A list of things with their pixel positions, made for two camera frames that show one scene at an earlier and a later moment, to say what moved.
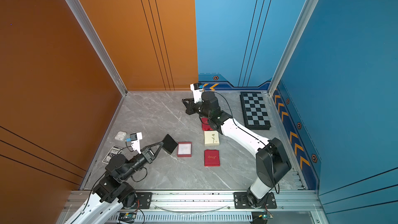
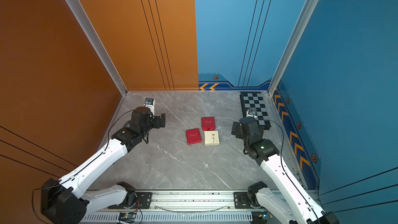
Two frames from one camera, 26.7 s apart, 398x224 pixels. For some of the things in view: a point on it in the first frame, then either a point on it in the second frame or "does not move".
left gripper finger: x=150 y=151 → x=162 y=120
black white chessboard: x=255 y=112 does not move
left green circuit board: x=127 y=217 does not move
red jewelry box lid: x=205 y=127 does not move
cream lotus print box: x=211 y=138 does not move
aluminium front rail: x=209 y=201 does not move
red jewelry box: x=211 y=157 → x=193 y=136
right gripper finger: x=191 y=100 → x=235 y=128
